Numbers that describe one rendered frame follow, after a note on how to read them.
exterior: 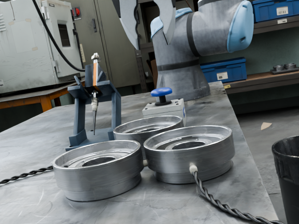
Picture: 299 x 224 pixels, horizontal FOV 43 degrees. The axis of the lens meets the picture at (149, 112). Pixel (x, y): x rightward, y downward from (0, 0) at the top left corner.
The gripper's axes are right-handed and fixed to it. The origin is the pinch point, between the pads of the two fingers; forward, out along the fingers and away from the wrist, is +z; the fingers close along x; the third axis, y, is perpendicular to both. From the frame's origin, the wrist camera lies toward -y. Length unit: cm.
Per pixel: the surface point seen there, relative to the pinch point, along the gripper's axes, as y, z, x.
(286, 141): 118, 54, -38
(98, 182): -22.1, 14.1, 5.2
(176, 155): -20.2, 12.8, -3.2
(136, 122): -0.2, 12.6, 4.7
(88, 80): 7.6, 5.1, 13.7
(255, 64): 389, 41, -61
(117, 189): -20.7, 15.7, 3.7
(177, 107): 6.2, 12.2, -1.7
